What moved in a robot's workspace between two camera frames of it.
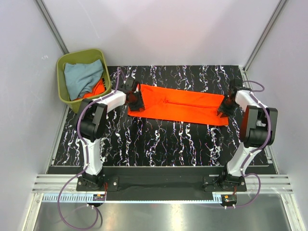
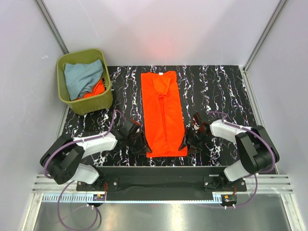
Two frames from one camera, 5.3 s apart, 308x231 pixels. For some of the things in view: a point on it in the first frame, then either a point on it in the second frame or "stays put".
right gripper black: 225,113 -> 195,147
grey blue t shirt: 80,77 stays put
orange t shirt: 172,104 -> 163,122
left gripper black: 139,105 -> 141,136
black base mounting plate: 121,184 stays put
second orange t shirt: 98,88 stays put
